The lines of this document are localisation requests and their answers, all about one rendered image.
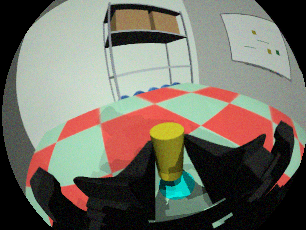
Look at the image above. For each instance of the yellow cylinder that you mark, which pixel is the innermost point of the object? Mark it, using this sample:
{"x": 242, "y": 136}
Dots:
{"x": 168, "y": 143}

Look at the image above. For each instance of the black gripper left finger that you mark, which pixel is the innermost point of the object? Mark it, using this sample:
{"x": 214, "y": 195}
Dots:
{"x": 136, "y": 184}

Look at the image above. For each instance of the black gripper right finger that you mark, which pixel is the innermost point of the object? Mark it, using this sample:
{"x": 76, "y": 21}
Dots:
{"x": 218, "y": 165}

